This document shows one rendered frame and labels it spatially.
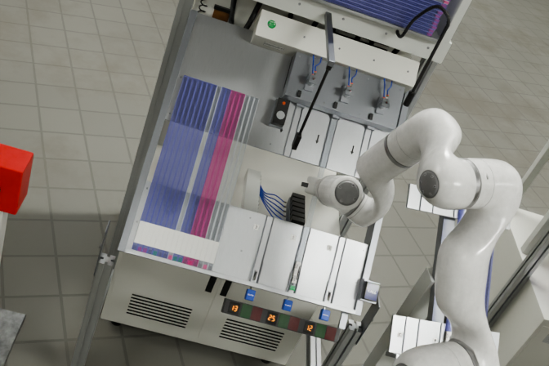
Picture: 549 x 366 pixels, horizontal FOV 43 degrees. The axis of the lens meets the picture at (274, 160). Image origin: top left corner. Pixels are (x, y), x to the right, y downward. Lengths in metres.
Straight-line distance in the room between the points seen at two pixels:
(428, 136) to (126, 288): 1.37
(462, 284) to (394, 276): 2.00
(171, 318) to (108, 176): 0.96
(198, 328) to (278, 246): 0.70
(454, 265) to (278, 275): 0.70
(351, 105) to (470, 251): 0.76
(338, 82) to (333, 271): 0.54
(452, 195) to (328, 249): 0.75
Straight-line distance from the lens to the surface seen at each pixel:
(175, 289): 2.44
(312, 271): 1.99
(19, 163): 2.02
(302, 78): 2.00
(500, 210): 1.42
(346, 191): 1.69
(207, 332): 2.58
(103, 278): 2.02
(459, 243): 1.40
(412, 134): 1.48
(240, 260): 1.95
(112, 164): 3.35
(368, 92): 2.04
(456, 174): 1.33
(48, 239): 2.92
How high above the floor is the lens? 2.06
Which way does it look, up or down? 33 degrees down
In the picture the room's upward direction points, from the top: 23 degrees clockwise
